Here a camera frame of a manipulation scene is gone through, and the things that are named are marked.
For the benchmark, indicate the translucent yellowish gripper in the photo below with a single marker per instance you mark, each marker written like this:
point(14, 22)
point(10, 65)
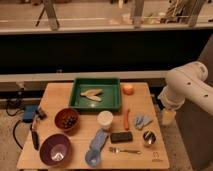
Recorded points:
point(168, 116)

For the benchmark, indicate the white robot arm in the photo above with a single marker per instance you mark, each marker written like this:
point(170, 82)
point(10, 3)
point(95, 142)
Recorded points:
point(185, 82)

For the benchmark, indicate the shiny metal cup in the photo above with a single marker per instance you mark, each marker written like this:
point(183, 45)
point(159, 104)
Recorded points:
point(149, 138)

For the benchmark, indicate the white plastic cup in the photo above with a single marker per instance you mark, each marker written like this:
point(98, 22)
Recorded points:
point(105, 119)

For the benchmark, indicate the light blue crumpled glove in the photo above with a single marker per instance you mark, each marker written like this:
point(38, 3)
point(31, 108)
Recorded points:
point(141, 121)

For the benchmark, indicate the orange carrot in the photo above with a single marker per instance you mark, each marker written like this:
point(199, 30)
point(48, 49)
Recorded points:
point(126, 119)

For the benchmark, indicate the black sponge block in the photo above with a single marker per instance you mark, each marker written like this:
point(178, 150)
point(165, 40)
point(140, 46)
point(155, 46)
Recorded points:
point(121, 137)

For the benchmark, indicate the silver fork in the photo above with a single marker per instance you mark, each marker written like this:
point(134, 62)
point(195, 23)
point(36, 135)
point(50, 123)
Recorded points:
point(117, 150)

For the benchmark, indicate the green plastic tray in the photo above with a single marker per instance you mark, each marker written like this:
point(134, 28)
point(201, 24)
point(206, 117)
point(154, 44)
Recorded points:
point(110, 97)

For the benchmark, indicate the blue measuring scoop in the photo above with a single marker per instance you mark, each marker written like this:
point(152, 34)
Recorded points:
point(92, 157)

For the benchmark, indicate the brown bowl with dark items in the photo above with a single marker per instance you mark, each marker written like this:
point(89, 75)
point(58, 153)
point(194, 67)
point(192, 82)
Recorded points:
point(66, 119)

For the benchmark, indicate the purple bowl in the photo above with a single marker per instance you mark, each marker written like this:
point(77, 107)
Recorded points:
point(55, 150)

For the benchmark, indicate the blue box device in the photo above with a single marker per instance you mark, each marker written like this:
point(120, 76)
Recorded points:
point(29, 113)

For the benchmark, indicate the black handled tool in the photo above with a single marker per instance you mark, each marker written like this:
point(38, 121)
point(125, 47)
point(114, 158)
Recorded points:
point(39, 115)

